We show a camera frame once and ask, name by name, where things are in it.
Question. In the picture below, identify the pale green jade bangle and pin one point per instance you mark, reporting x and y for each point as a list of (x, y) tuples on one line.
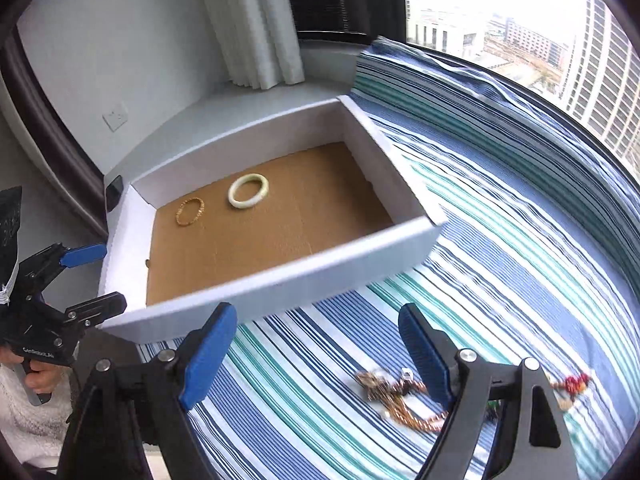
[(247, 191)]

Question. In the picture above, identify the person's left hand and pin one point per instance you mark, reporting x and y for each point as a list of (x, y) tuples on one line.
[(42, 377)]

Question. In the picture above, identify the striped blue green bedsheet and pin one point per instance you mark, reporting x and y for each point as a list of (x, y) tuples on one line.
[(539, 257)]

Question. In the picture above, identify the gold bangle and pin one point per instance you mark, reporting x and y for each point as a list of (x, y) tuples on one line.
[(189, 211)]

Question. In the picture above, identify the white cardboard box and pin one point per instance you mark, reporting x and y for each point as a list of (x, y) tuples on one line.
[(344, 210)]

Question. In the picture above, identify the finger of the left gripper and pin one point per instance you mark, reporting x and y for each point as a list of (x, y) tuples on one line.
[(80, 256), (95, 311)]

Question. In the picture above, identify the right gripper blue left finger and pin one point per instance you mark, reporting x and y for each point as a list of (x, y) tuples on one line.
[(201, 354)]

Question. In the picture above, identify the white fleece left sleeve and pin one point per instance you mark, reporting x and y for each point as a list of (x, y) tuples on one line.
[(35, 434)]

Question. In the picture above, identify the white curtain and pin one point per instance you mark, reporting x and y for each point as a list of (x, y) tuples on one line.
[(258, 42)]

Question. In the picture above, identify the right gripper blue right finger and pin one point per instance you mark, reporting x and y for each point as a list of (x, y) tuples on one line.
[(432, 353)]

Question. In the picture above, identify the white wall socket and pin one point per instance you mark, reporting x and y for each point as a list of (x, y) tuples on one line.
[(116, 117)]

